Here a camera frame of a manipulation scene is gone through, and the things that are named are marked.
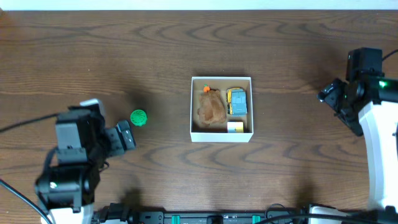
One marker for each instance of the colourful two-by-two puzzle cube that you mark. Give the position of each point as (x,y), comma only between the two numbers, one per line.
(235,127)

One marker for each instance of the green ribbed round toy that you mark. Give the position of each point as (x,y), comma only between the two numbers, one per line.
(138,117)

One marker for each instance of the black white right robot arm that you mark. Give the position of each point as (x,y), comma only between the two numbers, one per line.
(366,102)

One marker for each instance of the yellow grey toy truck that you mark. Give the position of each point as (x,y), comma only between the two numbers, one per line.
(236,100)

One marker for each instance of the white cardboard box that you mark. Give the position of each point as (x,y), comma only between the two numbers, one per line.
(219,132)

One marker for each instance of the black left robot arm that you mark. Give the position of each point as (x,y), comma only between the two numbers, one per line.
(66,187)

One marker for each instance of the brown plush bear toy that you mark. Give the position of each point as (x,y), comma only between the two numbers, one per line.
(211,109)

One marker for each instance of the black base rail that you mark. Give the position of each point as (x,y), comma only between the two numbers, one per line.
(276,213)

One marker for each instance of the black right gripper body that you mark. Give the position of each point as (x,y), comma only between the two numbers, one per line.
(333,98)

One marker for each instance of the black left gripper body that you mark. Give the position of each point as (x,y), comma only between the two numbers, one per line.
(121,137)

